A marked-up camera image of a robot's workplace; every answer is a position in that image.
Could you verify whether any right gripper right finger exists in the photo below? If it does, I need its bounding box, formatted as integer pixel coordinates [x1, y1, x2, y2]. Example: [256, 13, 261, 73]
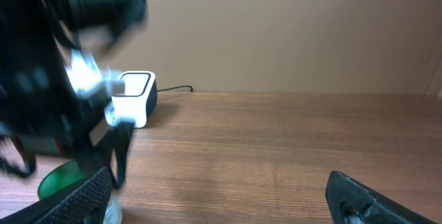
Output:
[325, 171, 435, 224]

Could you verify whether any green lidded small jar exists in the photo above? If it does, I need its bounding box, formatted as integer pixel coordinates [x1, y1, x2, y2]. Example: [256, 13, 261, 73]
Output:
[37, 161, 122, 224]

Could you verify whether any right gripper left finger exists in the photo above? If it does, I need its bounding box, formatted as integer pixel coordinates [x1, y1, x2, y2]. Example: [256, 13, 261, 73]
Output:
[1, 167, 113, 224]

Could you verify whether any black scanner cable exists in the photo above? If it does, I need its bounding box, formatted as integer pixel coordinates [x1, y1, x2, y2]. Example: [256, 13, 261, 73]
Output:
[157, 84, 194, 93]

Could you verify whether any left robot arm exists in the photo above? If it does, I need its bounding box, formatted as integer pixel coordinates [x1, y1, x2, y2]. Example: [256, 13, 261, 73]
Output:
[1, 0, 147, 188]

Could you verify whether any white barcode scanner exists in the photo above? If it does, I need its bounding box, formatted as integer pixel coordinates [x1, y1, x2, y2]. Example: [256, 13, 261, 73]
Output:
[104, 71, 157, 129]

